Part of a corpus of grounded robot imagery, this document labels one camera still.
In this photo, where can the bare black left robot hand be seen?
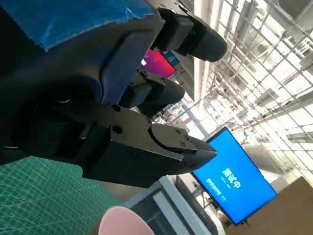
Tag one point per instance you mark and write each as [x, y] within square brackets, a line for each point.
[61, 93]

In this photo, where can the pink bowl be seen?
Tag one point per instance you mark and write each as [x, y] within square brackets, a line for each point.
[122, 221]

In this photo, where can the pink monitor screen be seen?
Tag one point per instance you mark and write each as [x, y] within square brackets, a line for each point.
[159, 63]

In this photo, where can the green cutting mat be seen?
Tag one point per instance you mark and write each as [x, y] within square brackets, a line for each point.
[41, 198]

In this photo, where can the blue monitor screen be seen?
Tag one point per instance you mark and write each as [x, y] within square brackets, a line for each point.
[234, 176]

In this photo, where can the cardboard box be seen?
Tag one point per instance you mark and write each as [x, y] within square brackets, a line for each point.
[281, 213]

